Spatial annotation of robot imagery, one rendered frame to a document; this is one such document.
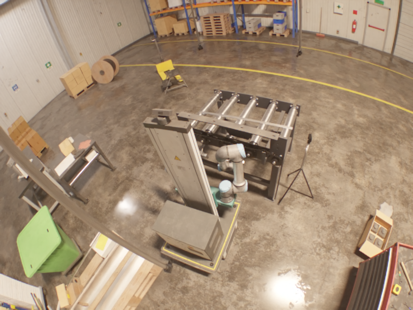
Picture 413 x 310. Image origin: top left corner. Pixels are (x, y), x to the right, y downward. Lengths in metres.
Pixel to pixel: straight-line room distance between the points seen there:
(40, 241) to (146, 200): 1.74
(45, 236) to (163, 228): 1.66
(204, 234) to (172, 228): 0.31
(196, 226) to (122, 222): 1.67
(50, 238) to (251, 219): 2.61
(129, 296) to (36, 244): 1.38
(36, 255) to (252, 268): 2.68
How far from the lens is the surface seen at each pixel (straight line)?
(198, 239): 1.78
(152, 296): 2.73
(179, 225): 1.87
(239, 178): 1.76
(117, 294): 2.64
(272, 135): 1.94
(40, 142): 6.62
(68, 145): 3.76
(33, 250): 3.00
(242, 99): 3.05
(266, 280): 2.52
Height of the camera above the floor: 2.50
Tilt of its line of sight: 47 degrees down
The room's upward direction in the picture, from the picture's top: 15 degrees counter-clockwise
